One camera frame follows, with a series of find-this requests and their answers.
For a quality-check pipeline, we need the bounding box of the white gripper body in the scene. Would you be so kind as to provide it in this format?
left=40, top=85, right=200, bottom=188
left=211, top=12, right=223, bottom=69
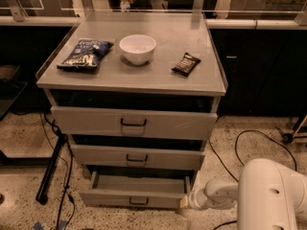
left=188, top=189, right=209, bottom=211

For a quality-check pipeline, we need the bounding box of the grey bottom drawer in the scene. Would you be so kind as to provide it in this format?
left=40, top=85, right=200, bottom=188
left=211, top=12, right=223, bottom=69
left=80, top=172, right=191, bottom=209

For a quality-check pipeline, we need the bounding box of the grey drawer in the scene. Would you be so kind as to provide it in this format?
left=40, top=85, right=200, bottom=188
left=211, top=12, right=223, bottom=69
left=80, top=172, right=191, bottom=209
left=51, top=106, right=217, bottom=140
left=72, top=145, right=204, bottom=171

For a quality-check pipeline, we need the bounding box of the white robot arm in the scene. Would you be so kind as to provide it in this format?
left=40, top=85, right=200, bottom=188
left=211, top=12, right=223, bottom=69
left=179, top=158, right=307, bottom=230

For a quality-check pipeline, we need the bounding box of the grey middle drawer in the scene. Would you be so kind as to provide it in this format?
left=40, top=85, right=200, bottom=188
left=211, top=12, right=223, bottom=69
left=72, top=145, right=204, bottom=171

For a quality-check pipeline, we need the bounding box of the grey drawer cabinet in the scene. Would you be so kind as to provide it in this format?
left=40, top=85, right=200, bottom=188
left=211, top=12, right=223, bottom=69
left=35, top=11, right=228, bottom=182

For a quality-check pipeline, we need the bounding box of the grey top drawer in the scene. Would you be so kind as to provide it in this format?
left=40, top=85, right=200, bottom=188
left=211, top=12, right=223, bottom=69
left=51, top=106, right=217, bottom=140

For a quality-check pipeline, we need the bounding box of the wheeled cart base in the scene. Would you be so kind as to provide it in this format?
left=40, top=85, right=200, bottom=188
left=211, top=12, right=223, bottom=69
left=277, top=114, right=307, bottom=144

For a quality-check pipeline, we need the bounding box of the black snack bar wrapper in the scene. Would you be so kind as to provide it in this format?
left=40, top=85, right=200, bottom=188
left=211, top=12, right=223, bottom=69
left=172, top=53, right=201, bottom=77

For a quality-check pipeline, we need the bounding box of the black table leg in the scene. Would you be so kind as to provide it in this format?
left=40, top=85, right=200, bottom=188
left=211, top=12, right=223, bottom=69
left=35, top=134, right=64, bottom=205

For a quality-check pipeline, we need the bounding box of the white ceramic bowl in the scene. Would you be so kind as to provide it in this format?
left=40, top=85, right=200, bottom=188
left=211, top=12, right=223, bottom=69
left=119, top=34, right=156, bottom=65

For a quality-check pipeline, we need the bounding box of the blue chip bag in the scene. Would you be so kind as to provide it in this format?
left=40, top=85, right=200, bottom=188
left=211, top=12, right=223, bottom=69
left=57, top=38, right=113, bottom=70

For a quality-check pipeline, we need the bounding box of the clear plastic water bottle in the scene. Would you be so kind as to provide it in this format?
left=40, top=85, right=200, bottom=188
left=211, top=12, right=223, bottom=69
left=120, top=1, right=130, bottom=12

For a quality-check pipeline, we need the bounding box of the black floor cable right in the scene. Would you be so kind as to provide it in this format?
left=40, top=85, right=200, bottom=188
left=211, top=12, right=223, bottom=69
left=207, top=129, right=298, bottom=230

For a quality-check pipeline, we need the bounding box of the black floor cable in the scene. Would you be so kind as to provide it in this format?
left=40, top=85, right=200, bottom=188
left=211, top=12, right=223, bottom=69
left=207, top=129, right=298, bottom=230
left=38, top=112, right=77, bottom=230

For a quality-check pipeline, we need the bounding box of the black floor cable left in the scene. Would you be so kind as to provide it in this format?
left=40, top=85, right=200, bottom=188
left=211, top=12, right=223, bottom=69
left=38, top=112, right=77, bottom=230

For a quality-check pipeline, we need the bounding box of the white horizontal rail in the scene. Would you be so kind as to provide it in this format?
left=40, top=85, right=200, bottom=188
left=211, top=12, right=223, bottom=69
left=0, top=16, right=307, bottom=31

